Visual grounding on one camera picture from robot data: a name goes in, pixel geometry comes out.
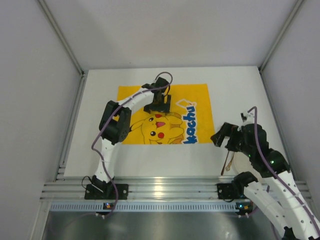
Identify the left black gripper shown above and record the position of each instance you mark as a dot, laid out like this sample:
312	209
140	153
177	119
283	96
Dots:
157	108

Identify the perforated grey cable duct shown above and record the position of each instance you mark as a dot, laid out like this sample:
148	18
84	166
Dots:
132	207

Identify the white paper plate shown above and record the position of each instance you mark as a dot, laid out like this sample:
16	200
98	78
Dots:
241	163

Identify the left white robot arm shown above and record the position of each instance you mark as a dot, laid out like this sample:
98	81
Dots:
115	123

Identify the copper spoon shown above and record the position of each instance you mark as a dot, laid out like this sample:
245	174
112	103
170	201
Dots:
228	166

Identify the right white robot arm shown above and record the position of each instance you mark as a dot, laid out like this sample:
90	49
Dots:
289	213

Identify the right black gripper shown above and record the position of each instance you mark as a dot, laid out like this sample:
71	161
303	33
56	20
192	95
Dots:
222	136

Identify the aluminium mounting rail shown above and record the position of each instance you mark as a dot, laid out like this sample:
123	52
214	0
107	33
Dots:
139	188

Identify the yellow Pikachu placemat cloth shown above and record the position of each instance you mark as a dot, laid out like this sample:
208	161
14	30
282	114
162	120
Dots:
190	120

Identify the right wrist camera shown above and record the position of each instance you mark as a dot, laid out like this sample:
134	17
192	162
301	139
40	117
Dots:
247	118

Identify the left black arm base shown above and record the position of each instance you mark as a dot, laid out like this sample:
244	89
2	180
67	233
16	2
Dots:
101	190

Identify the copper fork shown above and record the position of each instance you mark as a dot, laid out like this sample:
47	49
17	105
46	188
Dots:
224	164

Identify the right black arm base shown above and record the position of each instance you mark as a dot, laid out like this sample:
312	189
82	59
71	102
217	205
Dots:
229	192

